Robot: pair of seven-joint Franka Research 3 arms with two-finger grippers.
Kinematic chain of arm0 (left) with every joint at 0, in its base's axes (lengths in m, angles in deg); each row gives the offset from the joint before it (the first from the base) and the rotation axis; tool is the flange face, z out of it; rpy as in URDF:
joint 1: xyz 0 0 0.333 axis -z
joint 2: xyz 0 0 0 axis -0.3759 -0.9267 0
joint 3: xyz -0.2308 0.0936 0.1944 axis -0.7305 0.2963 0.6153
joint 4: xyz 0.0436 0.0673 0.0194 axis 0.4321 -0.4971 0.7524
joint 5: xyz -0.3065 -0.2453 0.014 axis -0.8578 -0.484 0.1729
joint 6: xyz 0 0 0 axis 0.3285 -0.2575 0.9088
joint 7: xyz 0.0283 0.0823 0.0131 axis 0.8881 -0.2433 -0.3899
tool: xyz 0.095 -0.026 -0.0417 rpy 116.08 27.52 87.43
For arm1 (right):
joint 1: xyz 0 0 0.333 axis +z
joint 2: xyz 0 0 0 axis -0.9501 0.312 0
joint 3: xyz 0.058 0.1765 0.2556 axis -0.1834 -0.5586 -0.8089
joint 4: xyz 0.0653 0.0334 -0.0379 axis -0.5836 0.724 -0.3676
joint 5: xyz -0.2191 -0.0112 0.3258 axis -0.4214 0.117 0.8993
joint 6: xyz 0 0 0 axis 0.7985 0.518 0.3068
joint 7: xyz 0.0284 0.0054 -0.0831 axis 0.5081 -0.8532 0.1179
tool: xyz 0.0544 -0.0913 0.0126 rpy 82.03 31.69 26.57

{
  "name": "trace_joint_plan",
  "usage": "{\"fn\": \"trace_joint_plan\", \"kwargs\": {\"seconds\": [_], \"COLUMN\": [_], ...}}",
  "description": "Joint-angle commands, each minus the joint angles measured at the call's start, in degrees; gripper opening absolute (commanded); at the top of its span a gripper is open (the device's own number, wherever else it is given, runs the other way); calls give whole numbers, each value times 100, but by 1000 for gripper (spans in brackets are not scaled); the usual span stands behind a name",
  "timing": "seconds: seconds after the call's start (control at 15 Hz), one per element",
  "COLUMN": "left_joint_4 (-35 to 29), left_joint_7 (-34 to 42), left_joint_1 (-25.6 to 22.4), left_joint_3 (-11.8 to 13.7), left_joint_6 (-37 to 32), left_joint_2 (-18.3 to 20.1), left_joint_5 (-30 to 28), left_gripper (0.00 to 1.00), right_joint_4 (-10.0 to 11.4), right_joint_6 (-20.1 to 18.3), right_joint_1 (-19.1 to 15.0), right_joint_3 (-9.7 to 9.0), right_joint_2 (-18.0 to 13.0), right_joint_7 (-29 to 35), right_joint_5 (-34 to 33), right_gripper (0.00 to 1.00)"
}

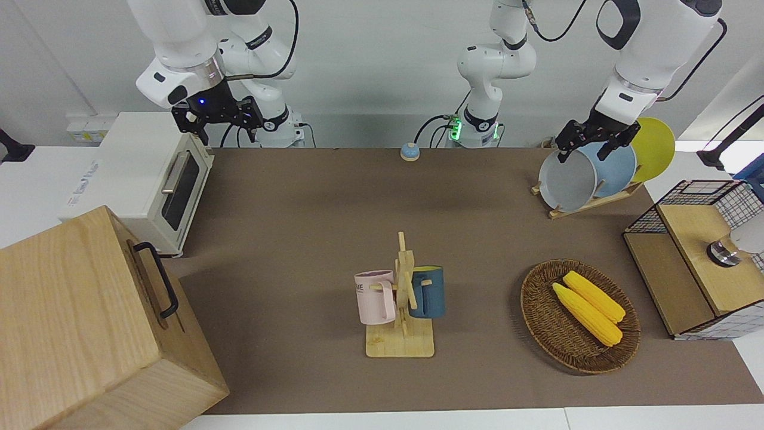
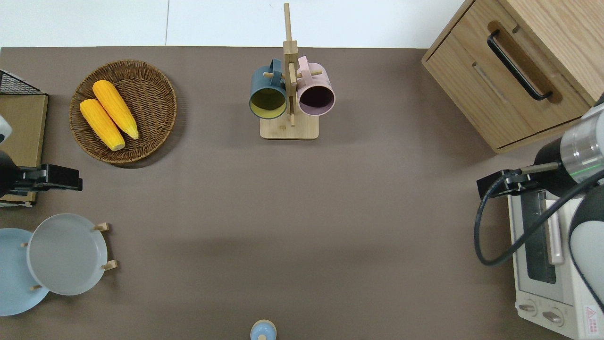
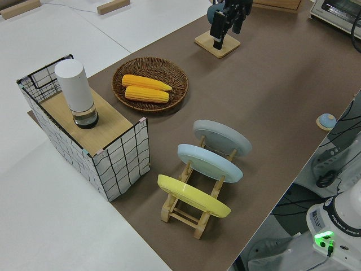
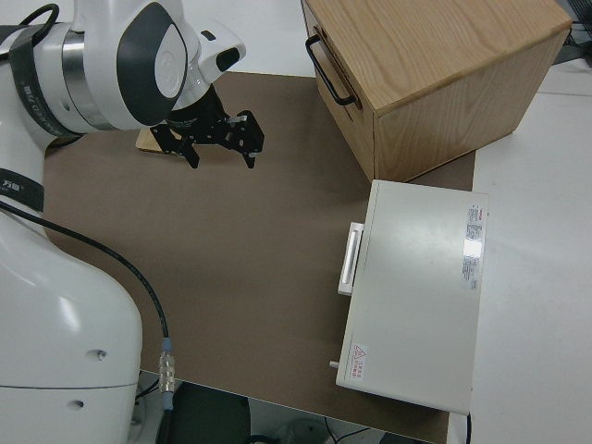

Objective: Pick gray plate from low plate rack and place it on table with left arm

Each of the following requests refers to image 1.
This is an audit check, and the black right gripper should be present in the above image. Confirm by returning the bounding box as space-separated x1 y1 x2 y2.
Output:
171 79 264 147

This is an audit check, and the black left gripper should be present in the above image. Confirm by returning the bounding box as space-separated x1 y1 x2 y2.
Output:
555 107 642 164

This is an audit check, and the gray plate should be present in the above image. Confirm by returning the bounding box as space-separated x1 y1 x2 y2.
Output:
538 148 599 213

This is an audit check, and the light blue plate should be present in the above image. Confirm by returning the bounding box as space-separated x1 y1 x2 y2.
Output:
576 140 637 198

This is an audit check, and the low wooden plate rack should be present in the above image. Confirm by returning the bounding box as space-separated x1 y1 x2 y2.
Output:
531 179 646 220

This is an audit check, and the yellow plate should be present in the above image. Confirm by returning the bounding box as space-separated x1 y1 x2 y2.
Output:
629 117 676 183

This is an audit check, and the white toaster oven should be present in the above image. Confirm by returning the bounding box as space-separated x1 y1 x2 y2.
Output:
58 112 215 258

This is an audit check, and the wooden shelf board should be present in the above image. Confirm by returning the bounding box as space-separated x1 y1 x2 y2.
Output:
624 202 764 336

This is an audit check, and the yellow corn cob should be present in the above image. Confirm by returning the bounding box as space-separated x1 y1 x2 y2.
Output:
563 270 627 324
552 282 624 348

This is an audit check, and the brown wicker basket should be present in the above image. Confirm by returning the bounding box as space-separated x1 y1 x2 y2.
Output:
520 258 642 376

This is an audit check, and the dark blue mug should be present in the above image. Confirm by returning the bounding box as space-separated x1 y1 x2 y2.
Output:
409 266 446 320

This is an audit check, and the pink mug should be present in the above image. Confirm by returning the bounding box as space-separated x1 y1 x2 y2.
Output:
354 270 398 327

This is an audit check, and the large wooden box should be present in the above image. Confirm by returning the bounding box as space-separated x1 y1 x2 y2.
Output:
0 205 230 430

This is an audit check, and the wooden mug tree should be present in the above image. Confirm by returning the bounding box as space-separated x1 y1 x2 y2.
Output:
365 231 436 359

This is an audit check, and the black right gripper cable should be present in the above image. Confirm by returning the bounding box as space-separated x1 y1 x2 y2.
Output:
224 0 300 82

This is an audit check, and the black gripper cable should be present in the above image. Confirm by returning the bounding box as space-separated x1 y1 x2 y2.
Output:
655 18 729 103
224 0 300 82

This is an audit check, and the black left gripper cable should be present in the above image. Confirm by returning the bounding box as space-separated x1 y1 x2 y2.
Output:
655 18 729 103

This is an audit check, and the black camera stand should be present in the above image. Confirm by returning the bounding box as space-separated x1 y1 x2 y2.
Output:
0 128 36 164
696 94 764 171

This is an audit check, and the white wall socket strip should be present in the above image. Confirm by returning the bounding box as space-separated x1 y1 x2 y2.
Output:
65 115 118 145

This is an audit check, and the black box handle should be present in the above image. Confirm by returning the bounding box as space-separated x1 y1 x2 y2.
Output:
133 241 180 320

